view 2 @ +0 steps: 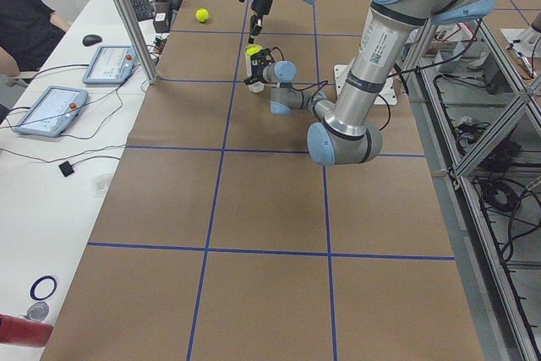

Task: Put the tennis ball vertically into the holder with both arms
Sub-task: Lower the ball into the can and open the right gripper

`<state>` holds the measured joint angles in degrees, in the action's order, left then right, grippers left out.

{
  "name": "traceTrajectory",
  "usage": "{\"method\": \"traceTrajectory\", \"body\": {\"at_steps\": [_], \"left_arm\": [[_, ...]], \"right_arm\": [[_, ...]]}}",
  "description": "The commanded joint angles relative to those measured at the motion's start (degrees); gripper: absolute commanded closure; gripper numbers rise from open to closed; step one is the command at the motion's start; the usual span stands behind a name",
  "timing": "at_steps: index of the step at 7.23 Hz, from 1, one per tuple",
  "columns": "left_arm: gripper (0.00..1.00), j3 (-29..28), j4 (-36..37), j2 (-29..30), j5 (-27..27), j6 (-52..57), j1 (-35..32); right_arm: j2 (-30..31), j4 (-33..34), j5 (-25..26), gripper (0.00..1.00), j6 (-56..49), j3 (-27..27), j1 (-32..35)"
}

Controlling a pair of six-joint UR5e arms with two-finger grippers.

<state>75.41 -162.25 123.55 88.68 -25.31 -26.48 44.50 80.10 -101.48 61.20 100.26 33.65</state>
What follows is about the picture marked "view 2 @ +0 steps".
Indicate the black keyboard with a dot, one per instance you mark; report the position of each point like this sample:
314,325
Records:
142,9

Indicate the round metal lid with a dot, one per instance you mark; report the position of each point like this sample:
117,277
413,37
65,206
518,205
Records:
38,311

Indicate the teach pendant tablet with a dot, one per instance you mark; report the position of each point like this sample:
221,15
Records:
111,65
53,112

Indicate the clear tennis ball can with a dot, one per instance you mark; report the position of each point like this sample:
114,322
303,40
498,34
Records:
250,71

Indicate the far teach pendant tablet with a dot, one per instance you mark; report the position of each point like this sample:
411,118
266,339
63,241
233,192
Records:
111,65

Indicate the yellow tennis ball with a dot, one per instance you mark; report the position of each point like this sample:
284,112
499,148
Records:
202,15
252,50

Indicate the black box with label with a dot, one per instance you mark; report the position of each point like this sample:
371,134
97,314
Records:
162,17

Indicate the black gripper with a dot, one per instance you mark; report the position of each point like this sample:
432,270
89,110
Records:
258,5
260,70

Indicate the near teach pendant tablet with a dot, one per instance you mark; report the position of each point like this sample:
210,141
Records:
53,112

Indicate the black computer mouse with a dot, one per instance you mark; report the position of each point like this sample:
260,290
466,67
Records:
91,40

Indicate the red cylinder bottle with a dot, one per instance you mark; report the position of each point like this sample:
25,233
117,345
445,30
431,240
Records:
25,333

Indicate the aluminium frame post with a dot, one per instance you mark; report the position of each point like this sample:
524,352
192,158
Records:
137,39

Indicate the small black square puck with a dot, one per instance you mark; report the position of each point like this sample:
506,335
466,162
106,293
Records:
66,168

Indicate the seated person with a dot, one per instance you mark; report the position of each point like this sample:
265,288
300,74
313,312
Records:
30,31

